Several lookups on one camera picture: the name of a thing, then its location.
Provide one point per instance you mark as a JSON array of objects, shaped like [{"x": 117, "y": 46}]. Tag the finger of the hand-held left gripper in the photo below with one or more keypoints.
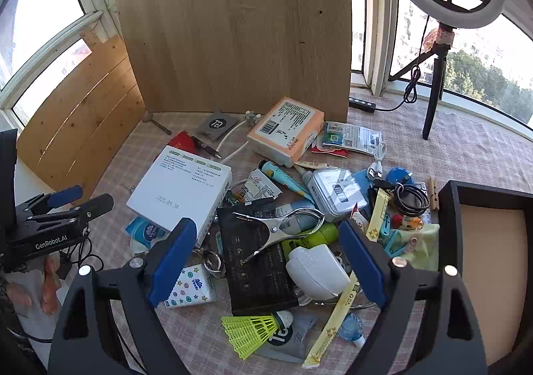
[
  {"x": 64, "y": 196},
  {"x": 95, "y": 207}
]

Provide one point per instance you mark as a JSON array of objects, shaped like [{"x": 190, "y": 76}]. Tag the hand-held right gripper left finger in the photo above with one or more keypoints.
[{"x": 173, "y": 262}]

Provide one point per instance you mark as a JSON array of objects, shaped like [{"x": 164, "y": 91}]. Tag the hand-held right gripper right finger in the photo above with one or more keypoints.
[{"x": 360, "y": 262}]

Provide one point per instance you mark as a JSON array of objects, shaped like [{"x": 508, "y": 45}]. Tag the green tube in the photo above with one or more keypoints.
[{"x": 320, "y": 233}]

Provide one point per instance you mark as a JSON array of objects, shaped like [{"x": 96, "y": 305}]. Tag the clear plastic case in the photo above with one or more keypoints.
[{"x": 339, "y": 191}]

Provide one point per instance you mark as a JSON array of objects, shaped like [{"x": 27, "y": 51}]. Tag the black tray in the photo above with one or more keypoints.
[{"x": 447, "y": 225}]

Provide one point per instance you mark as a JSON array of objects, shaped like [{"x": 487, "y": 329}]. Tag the person's left hand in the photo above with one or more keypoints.
[{"x": 51, "y": 287}]

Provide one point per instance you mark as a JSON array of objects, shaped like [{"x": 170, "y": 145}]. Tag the star-print tissue packet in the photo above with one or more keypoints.
[{"x": 193, "y": 287}]

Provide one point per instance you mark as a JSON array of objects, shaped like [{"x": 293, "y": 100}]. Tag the teal clothespin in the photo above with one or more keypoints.
[{"x": 391, "y": 239}]

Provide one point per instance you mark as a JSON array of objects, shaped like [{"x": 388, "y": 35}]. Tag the blue tissue pack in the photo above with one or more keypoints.
[{"x": 145, "y": 233}]

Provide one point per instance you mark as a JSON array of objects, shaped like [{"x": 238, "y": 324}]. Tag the white plug-in device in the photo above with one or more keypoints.
[{"x": 318, "y": 273}]

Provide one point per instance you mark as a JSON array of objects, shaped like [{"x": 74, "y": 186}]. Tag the long yellow star packet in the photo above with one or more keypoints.
[
  {"x": 329, "y": 337},
  {"x": 379, "y": 208}
]

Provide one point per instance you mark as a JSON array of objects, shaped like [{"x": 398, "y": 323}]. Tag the small toy figurine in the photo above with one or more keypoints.
[{"x": 410, "y": 224}]

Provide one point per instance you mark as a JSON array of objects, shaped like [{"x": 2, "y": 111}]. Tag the light green cloth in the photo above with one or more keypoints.
[{"x": 424, "y": 250}]

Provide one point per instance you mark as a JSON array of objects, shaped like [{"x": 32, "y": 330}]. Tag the white cardboard box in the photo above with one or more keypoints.
[{"x": 179, "y": 187}]

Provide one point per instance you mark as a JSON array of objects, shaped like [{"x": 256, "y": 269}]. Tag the blue paper packet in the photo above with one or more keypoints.
[{"x": 364, "y": 183}]

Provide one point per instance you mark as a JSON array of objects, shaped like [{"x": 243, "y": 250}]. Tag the wooden slat panel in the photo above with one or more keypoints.
[{"x": 83, "y": 116}]

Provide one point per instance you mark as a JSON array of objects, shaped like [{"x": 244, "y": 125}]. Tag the flat black box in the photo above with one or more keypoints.
[{"x": 254, "y": 275}]

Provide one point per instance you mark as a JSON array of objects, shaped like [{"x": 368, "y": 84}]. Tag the light blue bottle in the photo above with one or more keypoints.
[{"x": 297, "y": 208}]

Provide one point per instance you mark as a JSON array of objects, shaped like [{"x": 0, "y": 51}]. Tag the blue round lid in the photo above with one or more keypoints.
[{"x": 397, "y": 176}]

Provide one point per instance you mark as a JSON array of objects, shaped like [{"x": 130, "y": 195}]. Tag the large metal clip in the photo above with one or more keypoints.
[{"x": 270, "y": 229}]

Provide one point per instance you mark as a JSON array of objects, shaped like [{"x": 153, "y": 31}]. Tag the small clear tube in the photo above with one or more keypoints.
[{"x": 307, "y": 179}]

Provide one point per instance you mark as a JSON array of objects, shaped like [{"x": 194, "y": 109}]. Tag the wooden clothespin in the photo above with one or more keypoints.
[{"x": 433, "y": 193}]

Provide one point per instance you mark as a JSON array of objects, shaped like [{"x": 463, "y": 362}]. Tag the yellow-green shuttlecock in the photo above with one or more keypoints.
[{"x": 250, "y": 329}]

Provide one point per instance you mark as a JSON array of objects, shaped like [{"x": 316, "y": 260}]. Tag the small metal hammer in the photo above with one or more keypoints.
[{"x": 155, "y": 121}]

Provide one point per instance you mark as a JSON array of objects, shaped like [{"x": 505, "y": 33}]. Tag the grey sachet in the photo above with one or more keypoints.
[
  {"x": 291, "y": 341},
  {"x": 215, "y": 123}
]

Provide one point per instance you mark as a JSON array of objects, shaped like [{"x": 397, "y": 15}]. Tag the small beige tube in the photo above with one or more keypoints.
[{"x": 310, "y": 166}]

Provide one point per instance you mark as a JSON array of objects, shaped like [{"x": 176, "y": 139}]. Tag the red envelope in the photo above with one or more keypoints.
[{"x": 183, "y": 141}]

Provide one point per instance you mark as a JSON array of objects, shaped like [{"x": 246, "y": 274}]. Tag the small creamer sachet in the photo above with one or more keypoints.
[{"x": 258, "y": 189}]

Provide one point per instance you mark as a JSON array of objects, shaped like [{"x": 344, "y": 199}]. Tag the teal cream tube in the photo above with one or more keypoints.
[{"x": 281, "y": 176}]

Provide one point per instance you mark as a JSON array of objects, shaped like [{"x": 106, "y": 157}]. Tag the flat red sachet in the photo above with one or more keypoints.
[{"x": 320, "y": 148}]

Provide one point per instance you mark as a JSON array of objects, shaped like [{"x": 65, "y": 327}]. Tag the dark pen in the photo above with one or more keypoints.
[{"x": 207, "y": 147}]

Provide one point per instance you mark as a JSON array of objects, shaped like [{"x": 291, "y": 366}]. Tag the blue-green printed leaflet packet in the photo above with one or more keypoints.
[{"x": 354, "y": 137}]

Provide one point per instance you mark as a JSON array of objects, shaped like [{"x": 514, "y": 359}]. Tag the orange tissue pack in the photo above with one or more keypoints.
[{"x": 287, "y": 129}]

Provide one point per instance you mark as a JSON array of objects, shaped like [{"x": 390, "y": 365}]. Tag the small flower beads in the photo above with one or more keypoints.
[{"x": 251, "y": 117}]

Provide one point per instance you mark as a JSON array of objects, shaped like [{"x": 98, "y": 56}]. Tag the light wooden board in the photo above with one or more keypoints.
[{"x": 233, "y": 25}]

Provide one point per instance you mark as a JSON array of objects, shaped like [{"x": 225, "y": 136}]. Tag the white window frame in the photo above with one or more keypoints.
[{"x": 379, "y": 25}]

